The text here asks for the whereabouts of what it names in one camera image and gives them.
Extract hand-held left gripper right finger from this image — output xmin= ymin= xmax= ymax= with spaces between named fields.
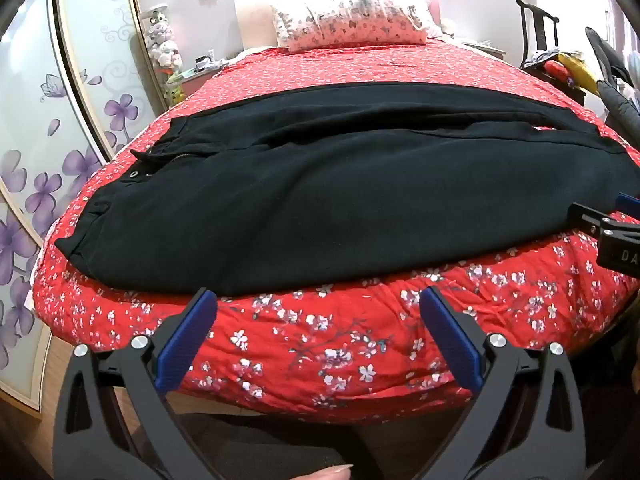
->
xmin=419 ymin=286 xmax=588 ymax=480

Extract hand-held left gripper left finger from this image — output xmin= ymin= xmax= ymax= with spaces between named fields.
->
xmin=52 ymin=287 xmax=218 ymax=480

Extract black pants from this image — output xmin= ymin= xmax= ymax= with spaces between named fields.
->
xmin=54 ymin=81 xmax=640 ymax=297

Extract person's left hand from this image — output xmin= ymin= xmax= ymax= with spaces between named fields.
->
xmin=295 ymin=465 xmax=354 ymax=480

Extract grey padded cloth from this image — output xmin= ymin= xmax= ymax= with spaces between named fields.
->
xmin=585 ymin=27 xmax=640 ymax=147

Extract red floral bedspread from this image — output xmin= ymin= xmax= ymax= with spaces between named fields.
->
xmin=30 ymin=40 xmax=640 ymax=423

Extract yellow plush item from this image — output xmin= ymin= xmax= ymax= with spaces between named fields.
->
xmin=555 ymin=52 xmax=602 ymax=95

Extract dark wooden chair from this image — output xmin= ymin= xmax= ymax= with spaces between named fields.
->
xmin=515 ymin=0 xmax=561 ymax=70

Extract wooden bedside table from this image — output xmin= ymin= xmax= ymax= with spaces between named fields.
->
xmin=175 ymin=52 xmax=232 ymax=96
xmin=460 ymin=40 xmax=507 ymax=59

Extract flower print wardrobe door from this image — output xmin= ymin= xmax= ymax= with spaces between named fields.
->
xmin=0 ymin=0 xmax=168 ymax=411

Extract stack of plush toys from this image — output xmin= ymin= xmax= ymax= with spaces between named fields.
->
xmin=142 ymin=5 xmax=185 ymax=101

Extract white floral pillow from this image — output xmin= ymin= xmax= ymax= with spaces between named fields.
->
xmin=270 ymin=0 xmax=433 ymax=53

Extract cream headboard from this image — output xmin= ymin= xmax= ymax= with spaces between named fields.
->
xmin=234 ymin=0 xmax=441 ymax=53

